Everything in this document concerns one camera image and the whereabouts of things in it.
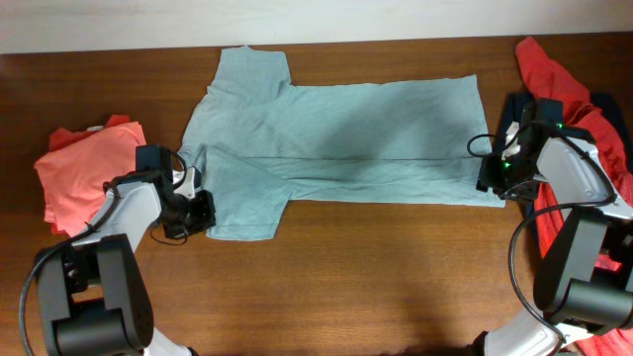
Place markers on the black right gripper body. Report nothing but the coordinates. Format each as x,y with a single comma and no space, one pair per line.
510,178

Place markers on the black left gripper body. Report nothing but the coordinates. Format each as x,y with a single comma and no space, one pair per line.
189,216

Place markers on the light blue t-shirt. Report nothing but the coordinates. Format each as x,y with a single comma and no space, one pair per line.
261,142

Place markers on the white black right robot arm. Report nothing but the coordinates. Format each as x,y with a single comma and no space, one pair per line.
583,286

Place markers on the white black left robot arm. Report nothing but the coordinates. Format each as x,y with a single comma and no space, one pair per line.
92,297

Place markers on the navy blue garment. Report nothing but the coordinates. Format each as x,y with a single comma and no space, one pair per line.
515,102

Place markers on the red crumpled garment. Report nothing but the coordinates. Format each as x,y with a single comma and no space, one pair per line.
601,116

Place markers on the folded coral pink shirt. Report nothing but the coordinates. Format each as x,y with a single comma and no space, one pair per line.
73,177

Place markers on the folded red shirt underneath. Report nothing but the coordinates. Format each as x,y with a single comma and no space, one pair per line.
62,138

